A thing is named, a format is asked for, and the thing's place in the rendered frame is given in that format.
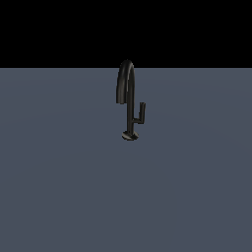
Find dark gooseneck faucet body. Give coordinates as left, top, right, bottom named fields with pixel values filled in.
left=115, top=59, right=140, bottom=142

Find dark faucet lever handle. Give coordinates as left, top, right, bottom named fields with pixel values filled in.
left=132, top=101, right=147, bottom=125

